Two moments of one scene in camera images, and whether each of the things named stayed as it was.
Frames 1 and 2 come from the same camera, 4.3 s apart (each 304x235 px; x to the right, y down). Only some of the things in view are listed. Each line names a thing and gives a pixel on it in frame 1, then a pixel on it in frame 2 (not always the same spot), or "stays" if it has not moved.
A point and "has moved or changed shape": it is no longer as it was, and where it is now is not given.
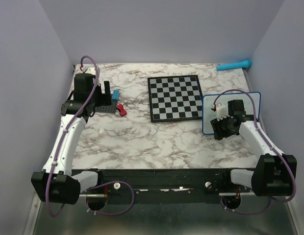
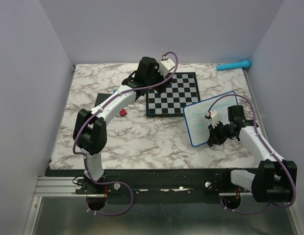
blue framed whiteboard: (209, 114) has moved or changed shape
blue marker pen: (245, 64) stays
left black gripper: (104, 99) -> (160, 88)
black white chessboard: (175, 98) has moved or changed shape
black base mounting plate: (165, 185) stays
